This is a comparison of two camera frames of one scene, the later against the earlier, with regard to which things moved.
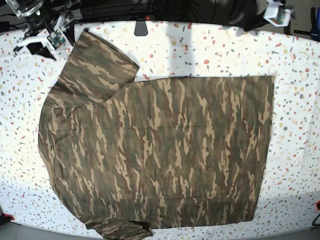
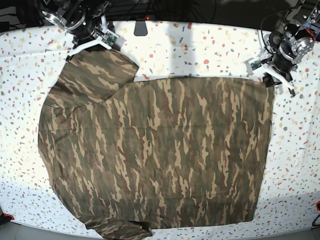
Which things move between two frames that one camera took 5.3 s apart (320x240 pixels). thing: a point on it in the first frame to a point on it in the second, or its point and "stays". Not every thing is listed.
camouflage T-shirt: x=129 y=157 stays
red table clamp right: x=316 y=203 stays
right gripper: x=48 y=18 to x=86 y=25
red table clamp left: x=9 y=215 stays
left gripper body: x=278 y=14 to x=284 y=62
